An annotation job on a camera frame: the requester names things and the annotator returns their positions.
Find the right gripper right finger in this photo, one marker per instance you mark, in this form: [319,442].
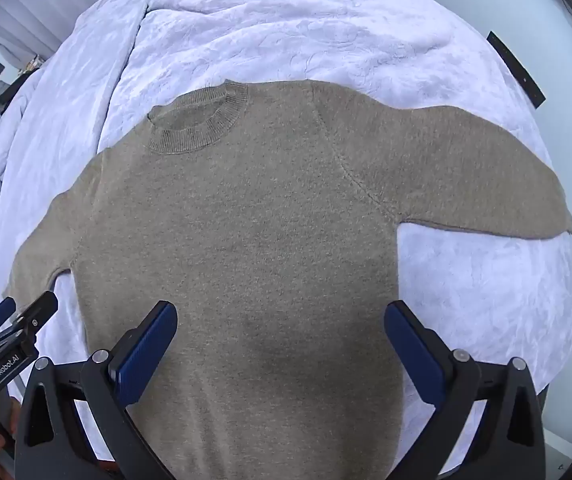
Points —
[509,441]

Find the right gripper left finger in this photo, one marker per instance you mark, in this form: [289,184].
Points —
[51,442]

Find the lavender plush blanket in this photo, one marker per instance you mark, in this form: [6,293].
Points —
[126,57]

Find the olive knit sweater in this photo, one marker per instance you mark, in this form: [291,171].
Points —
[268,215]

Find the black wall strip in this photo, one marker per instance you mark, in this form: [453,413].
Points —
[523,77]

